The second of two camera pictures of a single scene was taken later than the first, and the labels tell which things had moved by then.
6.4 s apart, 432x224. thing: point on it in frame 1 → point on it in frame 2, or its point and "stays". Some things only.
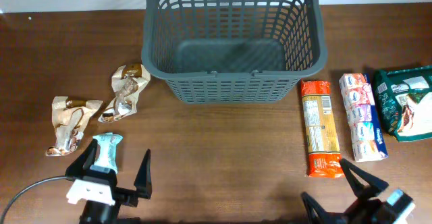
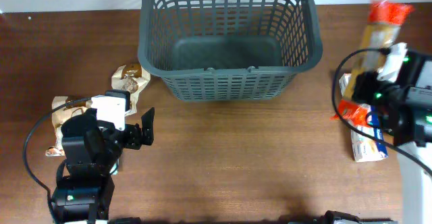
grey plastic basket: x=233 y=42 stays
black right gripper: x=355 y=209 → x=363 y=87
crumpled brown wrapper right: x=127 y=81 stays
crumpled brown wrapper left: x=70 y=119 stays
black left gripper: x=119 y=190 → x=133 y=136
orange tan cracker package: x=322 y=150 → x=385 y=21
